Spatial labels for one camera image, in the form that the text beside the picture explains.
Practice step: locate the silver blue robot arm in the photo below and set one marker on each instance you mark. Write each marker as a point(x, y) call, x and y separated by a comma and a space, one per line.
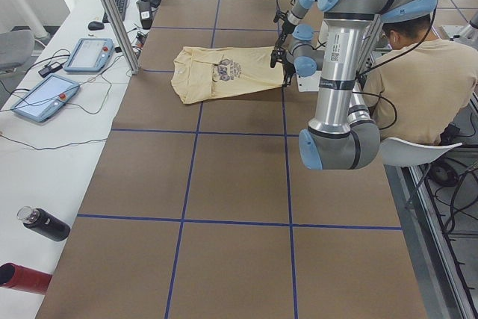
point(299, 9)
point(325, 37)

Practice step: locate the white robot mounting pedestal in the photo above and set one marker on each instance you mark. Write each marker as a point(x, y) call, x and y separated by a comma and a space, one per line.
point(309, 83)

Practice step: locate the red water bottle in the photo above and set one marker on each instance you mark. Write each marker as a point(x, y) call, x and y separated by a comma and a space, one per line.
point(25, 279)

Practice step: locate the seated person beige shirt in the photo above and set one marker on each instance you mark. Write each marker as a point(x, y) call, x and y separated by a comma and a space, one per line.
point(421, 84)

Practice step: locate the black power adapter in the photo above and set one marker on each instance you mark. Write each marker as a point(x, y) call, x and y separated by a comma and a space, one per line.
point(50, 69)

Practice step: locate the white plastic chair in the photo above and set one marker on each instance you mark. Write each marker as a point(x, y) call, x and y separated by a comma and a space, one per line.
point(401, 153)

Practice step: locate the black keyboard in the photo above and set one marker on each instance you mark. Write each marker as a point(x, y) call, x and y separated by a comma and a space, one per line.
point(117, 3)

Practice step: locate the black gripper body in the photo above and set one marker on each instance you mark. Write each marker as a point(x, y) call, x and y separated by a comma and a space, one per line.
point(286, 27)
point(287, 66)

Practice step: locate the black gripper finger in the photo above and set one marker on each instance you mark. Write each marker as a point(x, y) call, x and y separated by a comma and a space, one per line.
point(287, 80)
point(279, 45)

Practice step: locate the black water bottle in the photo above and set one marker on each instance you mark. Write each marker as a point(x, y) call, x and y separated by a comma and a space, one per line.
point(43, 223)

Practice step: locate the blue teach pendant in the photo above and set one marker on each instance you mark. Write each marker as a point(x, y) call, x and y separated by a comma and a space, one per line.
point(45, 99)
point(90, 55)

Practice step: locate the grey office chair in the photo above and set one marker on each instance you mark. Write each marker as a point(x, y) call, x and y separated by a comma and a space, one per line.
point(16, 48)

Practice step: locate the aluminium frame post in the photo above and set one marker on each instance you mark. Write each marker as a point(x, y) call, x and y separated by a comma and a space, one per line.
point(121, 35)

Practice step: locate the cream long-sleeve printed shirt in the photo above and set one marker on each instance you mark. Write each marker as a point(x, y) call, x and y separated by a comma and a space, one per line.
point(202, 74)

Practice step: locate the far blue teach pendant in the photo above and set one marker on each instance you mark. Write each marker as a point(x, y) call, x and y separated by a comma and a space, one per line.
point(90, 55)

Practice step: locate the black computer mouse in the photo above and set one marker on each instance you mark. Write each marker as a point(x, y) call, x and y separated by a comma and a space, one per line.
point(95, 26)

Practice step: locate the near blue teach pendant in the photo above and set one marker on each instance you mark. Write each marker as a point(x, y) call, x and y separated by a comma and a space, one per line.
point(45, 99)

